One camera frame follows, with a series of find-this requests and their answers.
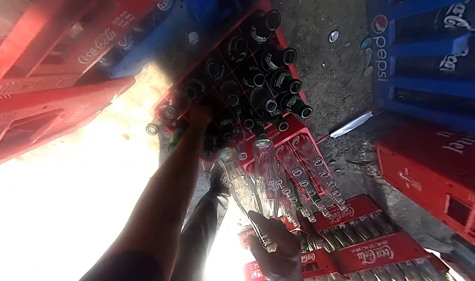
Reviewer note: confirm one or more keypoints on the person's right hand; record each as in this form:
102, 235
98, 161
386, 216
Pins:
281, 249

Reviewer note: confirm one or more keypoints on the person's left hand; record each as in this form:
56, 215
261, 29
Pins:
200, 113

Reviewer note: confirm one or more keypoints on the person's right fingers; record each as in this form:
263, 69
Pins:
263, 223

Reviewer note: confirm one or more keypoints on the clear glass bottle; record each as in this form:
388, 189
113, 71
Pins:
241, 187
266, 175

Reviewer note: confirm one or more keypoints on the person's left forearm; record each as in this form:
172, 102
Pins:
163, 199

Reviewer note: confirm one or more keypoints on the person's legs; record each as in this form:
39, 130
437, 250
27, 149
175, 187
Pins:
202, 230

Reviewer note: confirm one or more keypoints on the row of transparent empty bottles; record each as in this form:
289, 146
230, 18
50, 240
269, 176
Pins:
300, 171

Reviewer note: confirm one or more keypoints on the red crate white script print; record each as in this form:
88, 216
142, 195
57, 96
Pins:
38, 39
382, 253
348, 210

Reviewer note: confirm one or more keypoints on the rows of bottles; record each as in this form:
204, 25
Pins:
409, 272
358, 232

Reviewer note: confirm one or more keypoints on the white plastic piece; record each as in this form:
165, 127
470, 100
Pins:
351, 125

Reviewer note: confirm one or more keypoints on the group of green glass bottles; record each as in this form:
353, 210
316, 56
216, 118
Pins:
257, 76

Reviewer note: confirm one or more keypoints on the white crumpled scrap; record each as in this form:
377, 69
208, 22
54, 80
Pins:
193, 38

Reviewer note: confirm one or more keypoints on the round white bottle cap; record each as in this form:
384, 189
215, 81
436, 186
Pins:
334, 36

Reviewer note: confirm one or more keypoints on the teal bottle cap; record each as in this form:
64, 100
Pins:
366, 43

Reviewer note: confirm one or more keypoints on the blue crate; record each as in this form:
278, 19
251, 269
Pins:
428, 47
143, 50

